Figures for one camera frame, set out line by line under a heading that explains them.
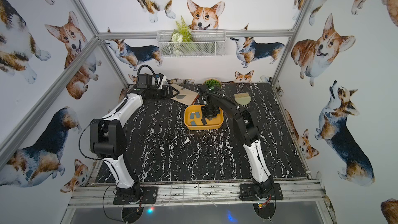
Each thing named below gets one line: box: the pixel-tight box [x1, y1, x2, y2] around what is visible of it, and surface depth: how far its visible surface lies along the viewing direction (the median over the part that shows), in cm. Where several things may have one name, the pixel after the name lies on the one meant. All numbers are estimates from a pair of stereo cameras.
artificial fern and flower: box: [171, 15, 194, 45], surface depth 84 cm
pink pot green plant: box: [203, 77, 223, 90], surface depth 109 cm
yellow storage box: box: [183, 104, 224, 131], surface depth 102 cm
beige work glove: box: [171, 84, 199, 106], surface depth 115 cm
